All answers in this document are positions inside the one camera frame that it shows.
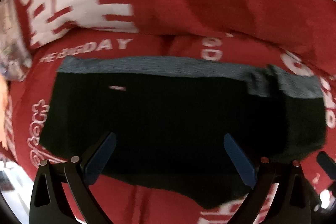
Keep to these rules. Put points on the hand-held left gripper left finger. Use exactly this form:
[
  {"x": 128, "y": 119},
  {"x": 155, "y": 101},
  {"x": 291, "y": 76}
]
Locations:
[{"x": 101, "y": 158}]

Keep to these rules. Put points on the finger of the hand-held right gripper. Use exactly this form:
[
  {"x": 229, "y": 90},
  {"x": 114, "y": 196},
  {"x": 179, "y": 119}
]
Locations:
[{"x": 325, "y": 162}]

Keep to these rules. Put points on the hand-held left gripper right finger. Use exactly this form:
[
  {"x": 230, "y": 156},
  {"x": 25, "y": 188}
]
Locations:
[{"x": 240, "y": 161}]

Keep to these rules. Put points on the black pants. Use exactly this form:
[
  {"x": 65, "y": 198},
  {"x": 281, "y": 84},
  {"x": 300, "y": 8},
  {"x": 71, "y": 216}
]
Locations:
[{"x": 170, "y": 121}]

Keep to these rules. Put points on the cream cloth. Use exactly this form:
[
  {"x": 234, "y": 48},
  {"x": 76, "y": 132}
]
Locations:
[{"x": 2, "y": 98}]

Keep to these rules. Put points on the red printed bedspread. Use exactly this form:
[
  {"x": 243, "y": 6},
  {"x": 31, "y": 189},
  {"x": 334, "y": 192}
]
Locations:
[{"x": 157, "y": 45}]

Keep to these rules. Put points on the printed pillow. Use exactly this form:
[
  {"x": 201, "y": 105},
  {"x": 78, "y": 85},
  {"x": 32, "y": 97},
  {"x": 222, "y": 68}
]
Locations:
[{"x": 10, "y": 37}]

